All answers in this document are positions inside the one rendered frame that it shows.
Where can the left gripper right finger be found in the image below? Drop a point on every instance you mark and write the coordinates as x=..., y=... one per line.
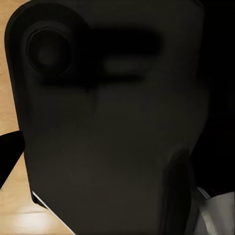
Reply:
x=227, y=146

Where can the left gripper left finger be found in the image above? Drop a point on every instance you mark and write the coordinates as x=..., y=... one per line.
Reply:
x=12, y=146

